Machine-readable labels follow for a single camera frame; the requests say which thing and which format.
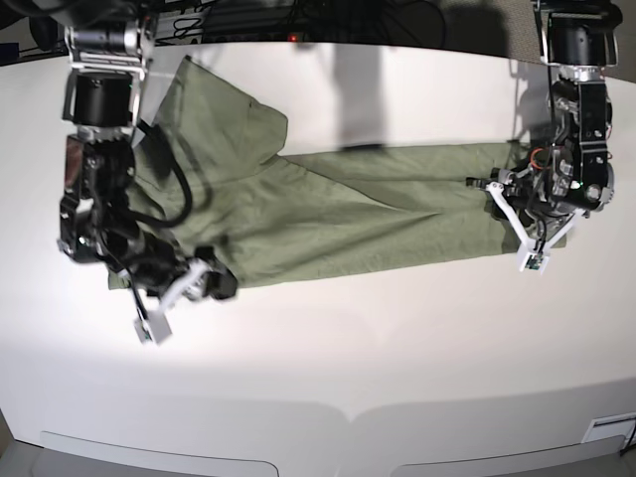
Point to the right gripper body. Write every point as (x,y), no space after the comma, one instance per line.
(151,264)

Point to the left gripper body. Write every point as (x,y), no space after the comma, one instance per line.
(544,194)

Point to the green T-shirt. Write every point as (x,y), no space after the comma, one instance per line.
(272,218)

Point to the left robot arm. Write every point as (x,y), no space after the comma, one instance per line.
(577,45)

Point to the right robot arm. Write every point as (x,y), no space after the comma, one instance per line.
(110,44)

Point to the black power strip red light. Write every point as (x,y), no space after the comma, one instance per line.
(216,29)

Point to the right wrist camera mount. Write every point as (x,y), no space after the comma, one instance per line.
(164,308)

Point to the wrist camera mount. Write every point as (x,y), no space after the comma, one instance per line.
(539,225)
(164,308)

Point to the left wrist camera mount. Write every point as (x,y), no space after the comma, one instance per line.
(539,225)

